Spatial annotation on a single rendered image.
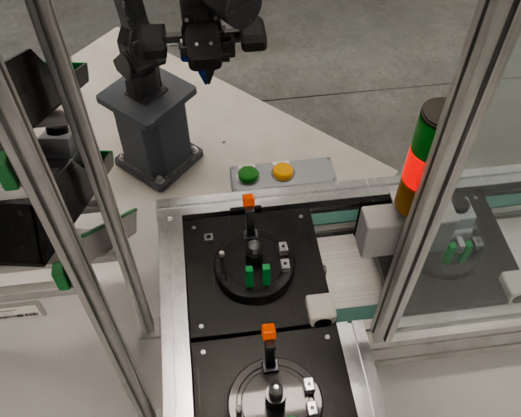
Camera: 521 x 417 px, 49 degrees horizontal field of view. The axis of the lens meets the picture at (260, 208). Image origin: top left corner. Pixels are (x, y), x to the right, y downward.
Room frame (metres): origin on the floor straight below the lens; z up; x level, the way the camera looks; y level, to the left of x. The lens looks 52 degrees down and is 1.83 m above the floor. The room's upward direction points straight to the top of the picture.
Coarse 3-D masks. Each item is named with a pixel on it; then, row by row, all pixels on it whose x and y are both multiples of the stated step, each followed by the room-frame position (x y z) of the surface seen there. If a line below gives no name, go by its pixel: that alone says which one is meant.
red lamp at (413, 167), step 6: (408, 156) 0.45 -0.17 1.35; (414, 156) 0.44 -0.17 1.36; (408, 162) 0.44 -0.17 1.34; (414, 162) 0.44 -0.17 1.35; (420, 162) 0.43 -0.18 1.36; (408, 168) 0.44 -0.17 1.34; (414, 168) 0.43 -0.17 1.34; (420, 168) 0.43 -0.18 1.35; (402, 174) 0.45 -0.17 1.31; (408, 174) 0.44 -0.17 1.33; (414, 174) 0.43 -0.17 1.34; (420, 174) 0.43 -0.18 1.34; (408, 180) 0.44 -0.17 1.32; (414, 180) 0.43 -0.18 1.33; (408, 186) 0.43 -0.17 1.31; (414, 186) 0.43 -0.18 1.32
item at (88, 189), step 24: (72, 168) 0.46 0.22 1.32; (72, 192) 0.44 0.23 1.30; (0, 216) 0.35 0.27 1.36; (24, 216) 0.35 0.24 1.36; (72, 216) 0.42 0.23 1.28; (0, 240) 0.34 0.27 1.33; (24, 240) 0.34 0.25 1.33; (48, 240) 0.35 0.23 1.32; (0, 264) 0.33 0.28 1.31; (24, 264) 0.33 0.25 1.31
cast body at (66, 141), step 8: (48, 128) 0.57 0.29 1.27; (56, 128) 0.57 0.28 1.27; (64, 128) 0.57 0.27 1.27; (40, 136) 0.56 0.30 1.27; (48, 136) 0.56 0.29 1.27; (56, 136) 0.56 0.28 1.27; (64, 136) 0.56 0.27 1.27; (72, 136) 0.57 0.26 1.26; (40, 144) 0.55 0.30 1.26; (48, 144) 0.55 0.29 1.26; (56, 144) 0.55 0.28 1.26; (64, 144) 0.55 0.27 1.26; (72, 144) 0.56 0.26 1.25; (48, 152) 0.54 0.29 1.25; (56, 152) 0.54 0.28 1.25; (64, 152) 0.54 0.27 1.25; (72, 152) 0.55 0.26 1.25; (48, 160) 0.54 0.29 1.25; (56, 160) 0.54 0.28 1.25; (64, 160) 0.54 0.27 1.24; (72, 160) 0.54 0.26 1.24; (80, 160) 0.57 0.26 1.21; (56, 168) 0.53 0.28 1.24
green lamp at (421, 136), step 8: (416, 128) 0.45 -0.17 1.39; (424, 128) 0.44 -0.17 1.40; (432, 128) 0.43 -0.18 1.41; (416, 136) 0.44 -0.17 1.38; (424, 136) 0.43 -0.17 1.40; (432, 136) 0.43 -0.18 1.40; (416, 144) 0.44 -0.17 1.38; (424, 144) 0.43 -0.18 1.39; (416, 152) 0.44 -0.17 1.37; (424, 152) 0.43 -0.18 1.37; (424, 160) 0.43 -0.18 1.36
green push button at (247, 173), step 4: (244, 168) 0.77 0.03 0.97; (248, 168) 0.77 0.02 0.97; (252, 168) 0.77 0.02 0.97; (240, 172) 0.76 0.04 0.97; (244, 172) 0.76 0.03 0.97; (248, 172) 0.76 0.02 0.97; (252, 172) 0.76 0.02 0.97; (256, 172) 0.76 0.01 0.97; (240, 176) 0.75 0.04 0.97; (244, 176) 0.75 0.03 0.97; (248, 176) 0.75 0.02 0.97; (252, 176) 0.75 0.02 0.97; (256, 176) 0.75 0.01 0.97; (244, 180) 0.74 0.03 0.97; (248, 180) 0.74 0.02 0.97; (252, 180) 0.74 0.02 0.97
